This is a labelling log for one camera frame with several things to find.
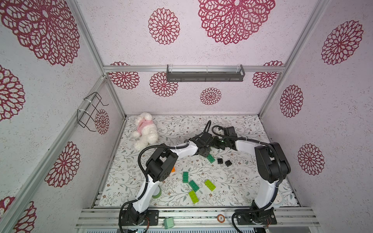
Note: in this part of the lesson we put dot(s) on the white round clock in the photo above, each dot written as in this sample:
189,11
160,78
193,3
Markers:
279,201

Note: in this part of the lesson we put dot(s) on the lime lego brick lower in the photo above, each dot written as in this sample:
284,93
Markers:
210,185

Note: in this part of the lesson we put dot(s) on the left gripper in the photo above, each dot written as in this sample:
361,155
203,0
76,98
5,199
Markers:
208,150

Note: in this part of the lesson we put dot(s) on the lime lego brick bottom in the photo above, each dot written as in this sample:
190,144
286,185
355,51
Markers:
193,197

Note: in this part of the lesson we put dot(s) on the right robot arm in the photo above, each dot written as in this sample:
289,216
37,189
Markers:
272,166

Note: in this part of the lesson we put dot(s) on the black wire basket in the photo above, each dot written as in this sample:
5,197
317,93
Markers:
86,114

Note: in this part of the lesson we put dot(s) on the green tape roll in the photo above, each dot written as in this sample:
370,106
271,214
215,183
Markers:
157,193

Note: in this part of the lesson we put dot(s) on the white plush bunny pink shirt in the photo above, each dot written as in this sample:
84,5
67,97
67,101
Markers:
146,131

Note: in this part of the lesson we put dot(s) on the green connector block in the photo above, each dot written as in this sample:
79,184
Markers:
168,223

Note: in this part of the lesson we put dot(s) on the dark green lego brick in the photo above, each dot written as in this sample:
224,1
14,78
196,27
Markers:
194,186
211,159
185,177

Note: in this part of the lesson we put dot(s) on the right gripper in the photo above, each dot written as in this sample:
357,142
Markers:
221,143

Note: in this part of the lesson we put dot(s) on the lime lego brick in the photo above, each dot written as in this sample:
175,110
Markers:
210,185
193,197

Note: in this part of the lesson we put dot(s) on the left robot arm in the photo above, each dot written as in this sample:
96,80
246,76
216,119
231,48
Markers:
156,163

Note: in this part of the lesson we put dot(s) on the black small lego near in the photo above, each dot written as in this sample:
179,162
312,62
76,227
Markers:
228,163

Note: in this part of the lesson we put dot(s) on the round orange sticker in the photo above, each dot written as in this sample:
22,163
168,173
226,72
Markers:
220,218

